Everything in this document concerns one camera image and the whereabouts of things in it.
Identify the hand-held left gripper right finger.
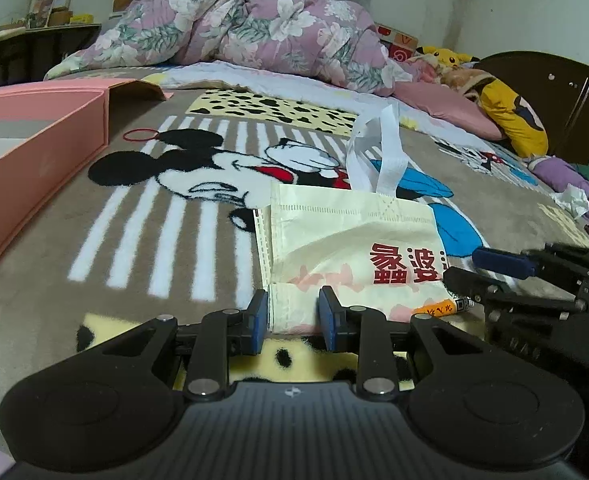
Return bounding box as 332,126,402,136
318,285,512,401

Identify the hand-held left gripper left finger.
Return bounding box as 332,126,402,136
72,289,270,402

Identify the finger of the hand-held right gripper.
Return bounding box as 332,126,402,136
441,266,589,322
472,242,589,282

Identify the cream printed shopping bag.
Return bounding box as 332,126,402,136
252,100,476,337

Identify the white crumpled tissue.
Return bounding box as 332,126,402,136
551,184,589,219

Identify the cartoon printed blanket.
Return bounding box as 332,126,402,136
0,77,589,461

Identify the purple cloth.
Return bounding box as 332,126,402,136
528,155,589,242

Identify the yellow plush cushion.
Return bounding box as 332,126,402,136
476,77,550,159

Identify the pink pillow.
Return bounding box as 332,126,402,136
393,80,506,142

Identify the dark wooden headboard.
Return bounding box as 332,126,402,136
477,50,589,171

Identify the brown fuzzy plush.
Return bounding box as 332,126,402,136
437,65,498,99

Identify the yellow plush toy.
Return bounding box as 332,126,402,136
416,45,481,69

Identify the red and brown box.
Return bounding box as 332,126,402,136
374,22,420,62

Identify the white printed bedsheet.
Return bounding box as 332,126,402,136
142,60,540,181

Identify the pink cardboard box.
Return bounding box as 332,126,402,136
0,79,176,292

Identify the purple floral quilt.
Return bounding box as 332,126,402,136
44,0,413,99

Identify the dark desk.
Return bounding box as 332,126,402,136
0,22,103,92

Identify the picture frame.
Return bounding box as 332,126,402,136
28,0,76,29

